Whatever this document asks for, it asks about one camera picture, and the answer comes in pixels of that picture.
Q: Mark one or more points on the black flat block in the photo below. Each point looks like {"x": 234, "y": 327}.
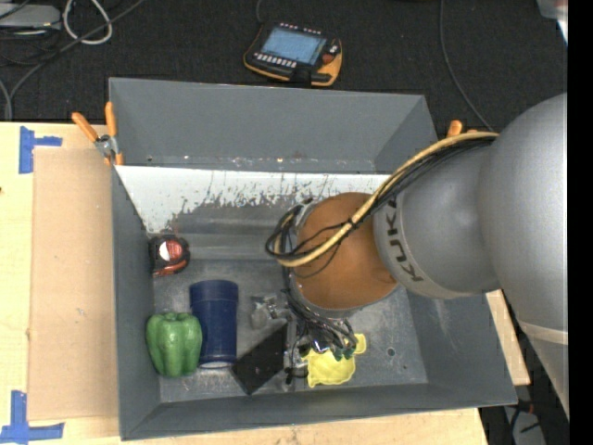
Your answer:
{"x": 259, "y": 364}

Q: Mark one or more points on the yellow cloth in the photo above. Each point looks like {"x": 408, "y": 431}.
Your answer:
{"x": 331, "y": 371}

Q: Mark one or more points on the brown cardboard board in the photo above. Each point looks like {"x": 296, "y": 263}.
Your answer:
{"x": 69, "y": 271}

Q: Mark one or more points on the dark blue cup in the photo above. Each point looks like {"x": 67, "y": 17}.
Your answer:
{"x": 214, "y": 315}

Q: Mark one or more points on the black and red tape measure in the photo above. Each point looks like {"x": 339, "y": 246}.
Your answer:
{"x": 168, "y": 254}

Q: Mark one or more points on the grey metal bin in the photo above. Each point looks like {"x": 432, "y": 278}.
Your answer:
{"x": 259, "y": 123}

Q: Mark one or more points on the green toy bell pepper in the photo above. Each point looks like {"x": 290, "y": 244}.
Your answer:
{"x": 174, "y": 343}

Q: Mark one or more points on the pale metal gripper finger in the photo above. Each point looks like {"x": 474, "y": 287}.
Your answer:
{"x": 294, "y": 370}
{"x": 268, "y": 311}

